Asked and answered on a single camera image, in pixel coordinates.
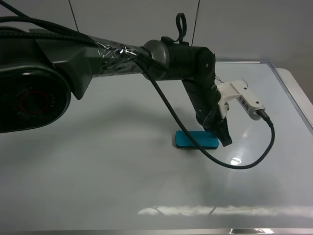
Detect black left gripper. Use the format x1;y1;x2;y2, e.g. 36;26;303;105
182;77;232;147

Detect blue whiteboard eraser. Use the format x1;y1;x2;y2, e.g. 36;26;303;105
175;130;219;149

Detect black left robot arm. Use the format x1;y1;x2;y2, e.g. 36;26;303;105
0;26;232;146

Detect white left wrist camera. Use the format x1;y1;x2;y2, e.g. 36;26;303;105
217;80;265;120

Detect white whiteboard with aluminium frame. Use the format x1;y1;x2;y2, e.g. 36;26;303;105
0;63;313;233

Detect black braided camera cable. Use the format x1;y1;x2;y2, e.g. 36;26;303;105
0;0;275;169

